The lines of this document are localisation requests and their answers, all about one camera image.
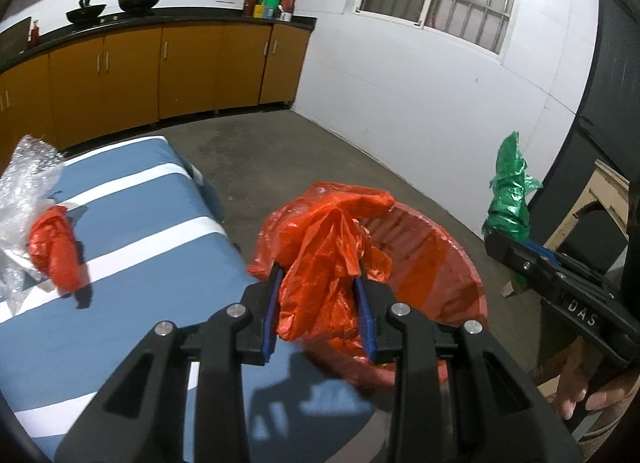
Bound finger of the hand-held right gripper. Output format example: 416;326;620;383
527;242;561;268
482;230;561;296

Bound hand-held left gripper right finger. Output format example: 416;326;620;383
352;275;583;463

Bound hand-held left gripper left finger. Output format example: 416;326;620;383
52;263;286;463

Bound red plastic lattice basket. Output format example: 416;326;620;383
305;206;491;388

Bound bright green plastic bag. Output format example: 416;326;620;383
481;130;543;294

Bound large red plastic bag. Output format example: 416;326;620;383
247;182;397;344

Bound red plastic liner bag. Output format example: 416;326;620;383
310;206;488;386

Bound person's right hand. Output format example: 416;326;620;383
556;340;640;420

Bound blue white striped tablecloth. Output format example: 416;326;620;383
0;136;396;463

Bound dark door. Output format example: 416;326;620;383
527;0;640;264

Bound wooden lower kitchen cabinets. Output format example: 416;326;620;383
0;16;318;151

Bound clear bubble wrap sheet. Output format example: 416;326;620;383
0;136;66;314

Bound black open wok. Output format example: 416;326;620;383
66;0;107;24

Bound dark brown cutting board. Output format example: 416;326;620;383
0;17;32;59

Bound worn wooden frame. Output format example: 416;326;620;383
502;158;631;299

